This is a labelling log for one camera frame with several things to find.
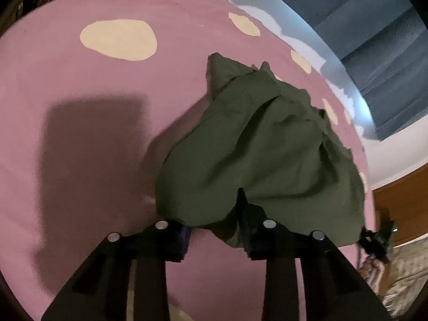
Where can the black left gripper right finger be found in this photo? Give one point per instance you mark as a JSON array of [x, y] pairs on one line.
[[333, 289]]

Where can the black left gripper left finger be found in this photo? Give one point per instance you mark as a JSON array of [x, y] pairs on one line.
[[124, 278]]

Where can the dark green small garment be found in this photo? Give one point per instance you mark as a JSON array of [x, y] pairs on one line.
[[262, 136]]

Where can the person's right hand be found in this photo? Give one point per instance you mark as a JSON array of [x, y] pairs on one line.
[[374, 272]]

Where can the patterned beige mattress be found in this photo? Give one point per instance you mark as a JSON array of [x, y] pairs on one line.
[[408, 276]]

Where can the brown wooden door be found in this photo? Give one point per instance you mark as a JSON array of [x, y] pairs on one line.
[[405, 202]]

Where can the pink bedsheet with cream dots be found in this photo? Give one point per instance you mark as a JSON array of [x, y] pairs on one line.
[[92, 94]]

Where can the blue curtain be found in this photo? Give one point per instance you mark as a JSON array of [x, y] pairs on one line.
[[383, 47]]

